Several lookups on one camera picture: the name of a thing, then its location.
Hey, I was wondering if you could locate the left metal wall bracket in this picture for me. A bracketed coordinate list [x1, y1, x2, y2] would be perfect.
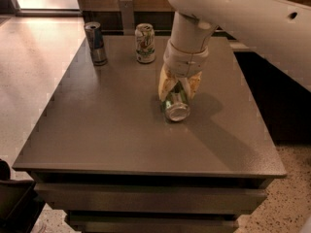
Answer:
[119, 0, 135, 35]

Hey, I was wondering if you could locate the grey drawer cabinet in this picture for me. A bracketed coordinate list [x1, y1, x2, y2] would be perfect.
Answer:
[14, 36, 286, 233]

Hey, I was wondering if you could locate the green soda can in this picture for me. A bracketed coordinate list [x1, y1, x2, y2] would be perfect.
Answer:
[161, 82, 190, 122]

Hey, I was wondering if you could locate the white soda can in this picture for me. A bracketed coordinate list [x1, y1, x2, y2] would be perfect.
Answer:
[135, 23, 156, 64]

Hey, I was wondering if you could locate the dark object at bottom left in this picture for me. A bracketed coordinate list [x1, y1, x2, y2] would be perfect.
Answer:
[0, 159, 45, 233]

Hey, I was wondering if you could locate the blue silver energy drink can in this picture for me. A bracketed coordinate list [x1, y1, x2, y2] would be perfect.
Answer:
[84, 21, 107, 66]

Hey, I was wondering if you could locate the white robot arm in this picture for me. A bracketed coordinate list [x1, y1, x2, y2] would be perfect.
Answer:
[158, 0, 311, 100]

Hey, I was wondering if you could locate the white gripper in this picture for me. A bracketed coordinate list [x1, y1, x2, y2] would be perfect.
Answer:
[158, 41, 209, 102]

